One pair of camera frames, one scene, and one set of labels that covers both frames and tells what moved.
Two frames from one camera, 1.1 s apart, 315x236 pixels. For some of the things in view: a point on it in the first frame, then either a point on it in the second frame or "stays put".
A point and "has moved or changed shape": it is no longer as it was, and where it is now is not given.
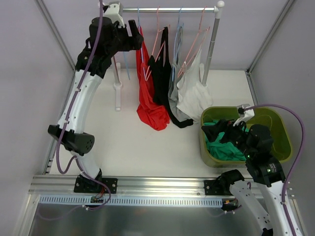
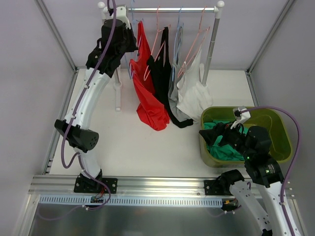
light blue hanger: [127, 69] stays put
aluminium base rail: [64, 185] stays put
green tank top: [224, 151] stays put
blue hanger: [141, 50] to [131, 66]
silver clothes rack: [118, 85] stays put
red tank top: [151, 113] has moved or changed shape
